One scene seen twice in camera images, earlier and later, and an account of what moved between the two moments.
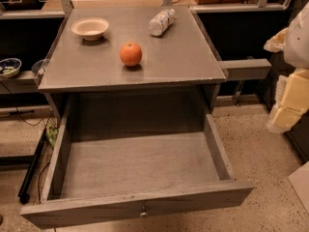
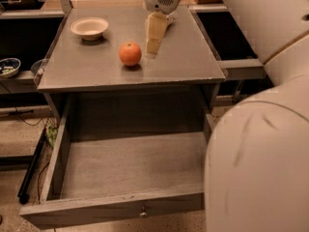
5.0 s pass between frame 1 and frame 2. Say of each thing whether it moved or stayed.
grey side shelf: stayed
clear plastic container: stayed
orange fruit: stayed
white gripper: moved
